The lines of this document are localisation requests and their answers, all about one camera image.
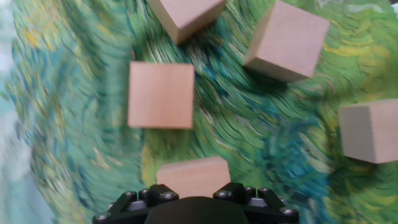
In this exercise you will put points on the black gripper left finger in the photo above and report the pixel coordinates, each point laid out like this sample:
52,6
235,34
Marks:
124,211

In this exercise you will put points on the large wooden cube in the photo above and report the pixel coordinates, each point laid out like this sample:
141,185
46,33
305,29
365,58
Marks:
370,130
186,17
194,175
161,95
286,40

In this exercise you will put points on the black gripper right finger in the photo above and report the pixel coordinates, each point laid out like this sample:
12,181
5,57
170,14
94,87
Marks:
270,214

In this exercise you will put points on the painted landscape cloth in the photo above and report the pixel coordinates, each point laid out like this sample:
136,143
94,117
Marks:
233,118

